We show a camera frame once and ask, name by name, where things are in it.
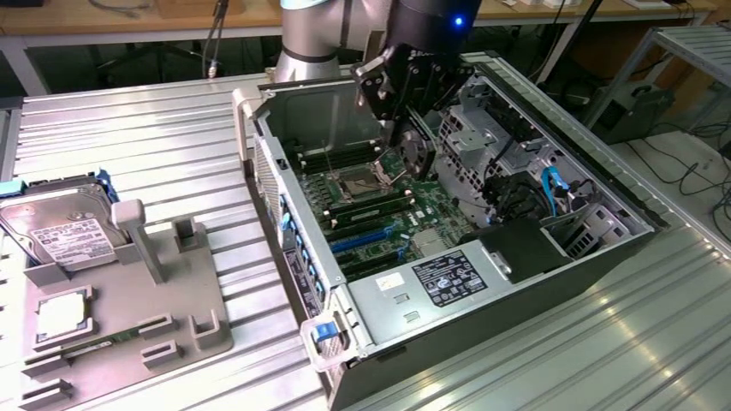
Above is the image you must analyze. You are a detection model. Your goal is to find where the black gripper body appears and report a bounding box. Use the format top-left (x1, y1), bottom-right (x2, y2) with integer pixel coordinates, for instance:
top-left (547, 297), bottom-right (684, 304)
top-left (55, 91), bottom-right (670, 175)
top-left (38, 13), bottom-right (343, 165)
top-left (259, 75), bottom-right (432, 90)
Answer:
top-left (386, 0), bottom-right (482, 66)

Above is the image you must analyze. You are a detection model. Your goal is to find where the silver disk bay cage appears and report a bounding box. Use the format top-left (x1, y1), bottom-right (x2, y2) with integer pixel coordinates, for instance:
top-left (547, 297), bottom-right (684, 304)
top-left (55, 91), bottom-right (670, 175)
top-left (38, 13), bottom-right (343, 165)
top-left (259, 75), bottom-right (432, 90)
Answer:
top-left (439, 76), bottom-right (550, 223)

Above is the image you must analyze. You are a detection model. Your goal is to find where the black RAM slot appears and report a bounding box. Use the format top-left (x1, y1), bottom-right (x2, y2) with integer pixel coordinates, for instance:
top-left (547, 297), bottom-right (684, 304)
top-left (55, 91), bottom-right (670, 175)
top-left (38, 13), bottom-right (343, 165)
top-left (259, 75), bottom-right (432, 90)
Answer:
top-left (320, 191), bottom-right (408, 211)
top-left (323, 195), bottom-right (411, 217)
top-left (303, 156), bottom-right (383, 175)
top-left (326, 200), bottom-right (412, 220)
top-left (300, 152), bottom-right (382, 170)
top-left (298, 147), bottom-right (378, 164)
top-left (295, 143), bottom-right (376, 160)

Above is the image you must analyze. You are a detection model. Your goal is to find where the silver socket cover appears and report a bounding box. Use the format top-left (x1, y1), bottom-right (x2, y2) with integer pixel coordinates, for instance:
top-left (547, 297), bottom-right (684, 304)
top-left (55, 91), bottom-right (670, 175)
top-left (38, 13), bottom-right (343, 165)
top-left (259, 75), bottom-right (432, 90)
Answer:
top-left (370, 150), bottom-right (402, 186)

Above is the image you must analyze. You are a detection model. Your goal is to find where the CPU socket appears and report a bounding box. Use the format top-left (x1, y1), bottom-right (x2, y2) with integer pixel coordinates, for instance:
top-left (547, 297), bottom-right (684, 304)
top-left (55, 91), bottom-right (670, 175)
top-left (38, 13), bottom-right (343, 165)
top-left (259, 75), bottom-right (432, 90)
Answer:
top-left (336, 164), bottom-right (402, 202)

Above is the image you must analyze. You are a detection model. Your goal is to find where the green motherboard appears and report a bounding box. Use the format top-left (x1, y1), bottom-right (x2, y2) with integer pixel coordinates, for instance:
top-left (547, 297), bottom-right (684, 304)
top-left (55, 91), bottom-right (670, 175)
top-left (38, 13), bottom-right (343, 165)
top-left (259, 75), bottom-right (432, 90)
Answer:
top-left (294, 140), bottom-right (487, 279)

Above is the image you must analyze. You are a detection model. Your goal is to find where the green RAM stick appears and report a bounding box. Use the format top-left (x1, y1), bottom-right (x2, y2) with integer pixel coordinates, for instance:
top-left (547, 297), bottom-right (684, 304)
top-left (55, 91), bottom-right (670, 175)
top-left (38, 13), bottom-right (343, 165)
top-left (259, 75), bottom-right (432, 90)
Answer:
top-left (54, 327), bottom-right (144, 356)
top-left (330, 200), bottom-right (416, 227)

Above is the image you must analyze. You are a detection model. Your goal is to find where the black box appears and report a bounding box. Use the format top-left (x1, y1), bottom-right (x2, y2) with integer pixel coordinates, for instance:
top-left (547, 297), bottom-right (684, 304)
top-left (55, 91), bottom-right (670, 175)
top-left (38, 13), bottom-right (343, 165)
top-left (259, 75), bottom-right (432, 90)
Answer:
top-left (602, 84), bottom-right (675, 145)

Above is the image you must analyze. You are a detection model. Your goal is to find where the blue expansion slot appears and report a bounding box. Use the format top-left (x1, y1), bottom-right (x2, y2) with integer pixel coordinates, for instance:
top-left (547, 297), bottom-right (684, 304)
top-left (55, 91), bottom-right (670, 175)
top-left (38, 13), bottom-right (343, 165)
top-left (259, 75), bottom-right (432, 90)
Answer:
top-left (330, 224), bottom-right (399, 253)

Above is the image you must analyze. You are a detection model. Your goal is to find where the silver chipset heatsink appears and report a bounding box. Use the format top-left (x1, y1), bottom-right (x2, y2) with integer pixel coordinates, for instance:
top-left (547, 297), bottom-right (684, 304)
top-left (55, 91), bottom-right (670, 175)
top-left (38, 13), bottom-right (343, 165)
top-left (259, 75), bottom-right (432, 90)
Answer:
top-left (411, 229), bottom-right (452, 253)

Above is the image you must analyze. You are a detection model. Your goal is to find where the black plastic shroud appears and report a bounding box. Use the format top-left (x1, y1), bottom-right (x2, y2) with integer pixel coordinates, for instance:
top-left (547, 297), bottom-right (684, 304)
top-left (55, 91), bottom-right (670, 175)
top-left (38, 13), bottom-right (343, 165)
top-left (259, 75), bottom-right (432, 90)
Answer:
top-left (459, 217), bottom-right (572, 286)

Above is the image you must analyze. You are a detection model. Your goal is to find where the wooden desk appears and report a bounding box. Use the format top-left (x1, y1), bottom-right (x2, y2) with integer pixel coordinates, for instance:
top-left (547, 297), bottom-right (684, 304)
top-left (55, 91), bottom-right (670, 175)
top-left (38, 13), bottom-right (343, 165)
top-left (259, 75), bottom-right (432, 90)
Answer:
top-left (0, 0), bottom-right (715, 51)

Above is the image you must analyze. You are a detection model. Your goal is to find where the silver power supply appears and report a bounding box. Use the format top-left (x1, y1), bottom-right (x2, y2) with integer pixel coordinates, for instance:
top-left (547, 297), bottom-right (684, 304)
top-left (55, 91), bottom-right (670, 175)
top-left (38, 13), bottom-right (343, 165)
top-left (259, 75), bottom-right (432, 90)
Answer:
top-left (346, 239), bottom-right (515, 348)

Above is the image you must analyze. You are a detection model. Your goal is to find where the black and silver PC case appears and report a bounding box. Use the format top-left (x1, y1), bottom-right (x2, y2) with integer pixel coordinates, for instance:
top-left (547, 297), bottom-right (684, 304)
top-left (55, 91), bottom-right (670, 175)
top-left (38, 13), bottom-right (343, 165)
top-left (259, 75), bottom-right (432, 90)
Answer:
top-left (231, 50), bottom-right (672, 411)

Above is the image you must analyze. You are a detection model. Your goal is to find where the grey parts rack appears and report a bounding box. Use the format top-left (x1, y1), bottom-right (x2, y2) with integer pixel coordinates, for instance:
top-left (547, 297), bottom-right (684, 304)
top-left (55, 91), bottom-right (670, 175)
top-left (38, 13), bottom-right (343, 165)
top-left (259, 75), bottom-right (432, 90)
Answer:
top-left (0, 199), bottom-right (239, 411)

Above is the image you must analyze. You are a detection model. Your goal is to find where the hard disk with blue carrier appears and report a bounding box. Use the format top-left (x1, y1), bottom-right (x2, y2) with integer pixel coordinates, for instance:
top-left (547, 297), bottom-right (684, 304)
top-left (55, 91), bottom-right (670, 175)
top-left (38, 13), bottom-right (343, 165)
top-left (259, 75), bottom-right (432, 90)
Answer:
top-left (0, 169), bottom-right (124, 273)

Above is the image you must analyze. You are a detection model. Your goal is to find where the silver CPU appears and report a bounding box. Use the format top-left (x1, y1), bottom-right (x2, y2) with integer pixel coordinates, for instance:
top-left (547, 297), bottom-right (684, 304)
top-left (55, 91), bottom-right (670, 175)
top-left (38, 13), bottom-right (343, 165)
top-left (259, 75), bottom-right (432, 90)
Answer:
top-left (36, 295), bottom-right (87, 335)

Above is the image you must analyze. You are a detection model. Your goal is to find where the black power wire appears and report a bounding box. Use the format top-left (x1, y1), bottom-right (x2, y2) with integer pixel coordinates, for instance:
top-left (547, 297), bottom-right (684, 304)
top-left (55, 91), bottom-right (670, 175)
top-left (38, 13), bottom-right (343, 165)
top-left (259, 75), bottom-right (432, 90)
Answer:
top-left (484, 173), bottom-right (544, 223)

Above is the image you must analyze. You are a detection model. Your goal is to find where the grey hanging cable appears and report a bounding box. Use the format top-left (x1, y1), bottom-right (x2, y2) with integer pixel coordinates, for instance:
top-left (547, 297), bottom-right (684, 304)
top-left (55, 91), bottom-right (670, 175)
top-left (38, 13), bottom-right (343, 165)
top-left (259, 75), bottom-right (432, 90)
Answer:
top-left (203, 0), bottom-right (230, 80)

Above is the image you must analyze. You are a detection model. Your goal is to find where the blue disk wire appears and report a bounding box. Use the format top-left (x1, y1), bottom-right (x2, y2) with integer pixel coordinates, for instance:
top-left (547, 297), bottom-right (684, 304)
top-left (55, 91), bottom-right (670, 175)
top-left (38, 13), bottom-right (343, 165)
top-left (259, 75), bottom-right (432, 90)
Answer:
top-left (539, 164), bottom-right (564, 217)

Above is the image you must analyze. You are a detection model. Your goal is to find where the aluminium frame shelf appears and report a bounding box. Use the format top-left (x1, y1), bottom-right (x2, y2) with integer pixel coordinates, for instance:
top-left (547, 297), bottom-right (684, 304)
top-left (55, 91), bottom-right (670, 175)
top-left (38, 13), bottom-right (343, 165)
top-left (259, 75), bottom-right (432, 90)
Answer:
top-left (582, 24), bottom-right (731, 138)

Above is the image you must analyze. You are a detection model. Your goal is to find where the coiled grey cable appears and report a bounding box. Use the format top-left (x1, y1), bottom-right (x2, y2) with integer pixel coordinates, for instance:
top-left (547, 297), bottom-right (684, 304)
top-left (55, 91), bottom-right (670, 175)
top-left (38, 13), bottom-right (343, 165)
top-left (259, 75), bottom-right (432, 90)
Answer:
top-left (88, 0), bottom-right (155, 19)

